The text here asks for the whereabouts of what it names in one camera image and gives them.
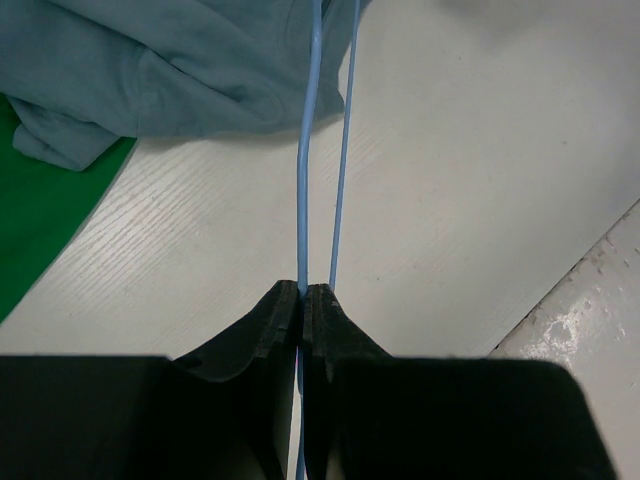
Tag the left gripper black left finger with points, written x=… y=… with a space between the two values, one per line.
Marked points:
x=221 y=411

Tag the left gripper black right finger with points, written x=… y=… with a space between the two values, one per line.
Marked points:
x=370 y=415

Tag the blue-grey t-shirt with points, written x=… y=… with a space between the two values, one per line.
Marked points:
x=81 y=75

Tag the light blue wire hanger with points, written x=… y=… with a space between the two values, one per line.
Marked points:
x=302 y=175

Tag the green t-shirt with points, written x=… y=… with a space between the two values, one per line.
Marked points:
x=43 y=207

